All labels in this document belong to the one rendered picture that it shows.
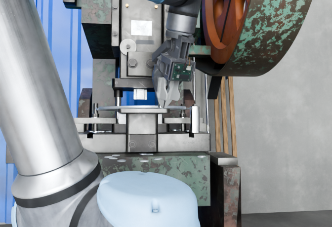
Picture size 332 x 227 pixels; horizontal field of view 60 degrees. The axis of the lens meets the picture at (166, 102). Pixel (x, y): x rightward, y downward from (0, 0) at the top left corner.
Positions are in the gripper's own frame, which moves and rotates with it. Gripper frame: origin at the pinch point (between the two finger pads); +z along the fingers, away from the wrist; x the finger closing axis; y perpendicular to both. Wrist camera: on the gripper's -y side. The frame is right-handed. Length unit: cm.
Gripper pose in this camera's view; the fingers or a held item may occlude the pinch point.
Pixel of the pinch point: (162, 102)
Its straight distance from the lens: 81.3
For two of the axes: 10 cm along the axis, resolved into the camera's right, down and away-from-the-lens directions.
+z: -1.8, 9.3, 3.1
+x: 9.0, 0.2, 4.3
